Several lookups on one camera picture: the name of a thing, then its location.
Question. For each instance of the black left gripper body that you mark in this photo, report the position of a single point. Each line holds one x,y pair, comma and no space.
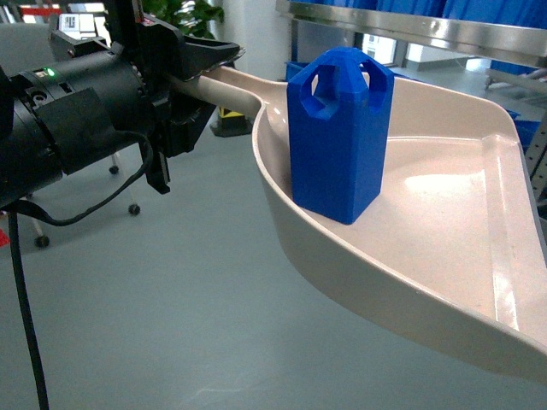
118,90

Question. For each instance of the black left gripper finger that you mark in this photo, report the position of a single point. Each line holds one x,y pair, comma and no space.
185,126
201,55

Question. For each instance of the blue printed block part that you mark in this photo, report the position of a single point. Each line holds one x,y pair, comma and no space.
339,110

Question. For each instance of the beige plastic scoop tray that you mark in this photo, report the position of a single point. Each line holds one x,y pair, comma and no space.
450,255

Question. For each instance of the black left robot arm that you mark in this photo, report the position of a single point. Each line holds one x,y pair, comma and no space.
35,124

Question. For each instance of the green potted plant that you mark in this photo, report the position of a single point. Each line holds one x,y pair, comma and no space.
191,17

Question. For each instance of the yellow black striped bollard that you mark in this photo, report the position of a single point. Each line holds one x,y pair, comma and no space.
230,124

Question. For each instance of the grey wheeled chair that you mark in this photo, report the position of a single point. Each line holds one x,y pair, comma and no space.
77,192

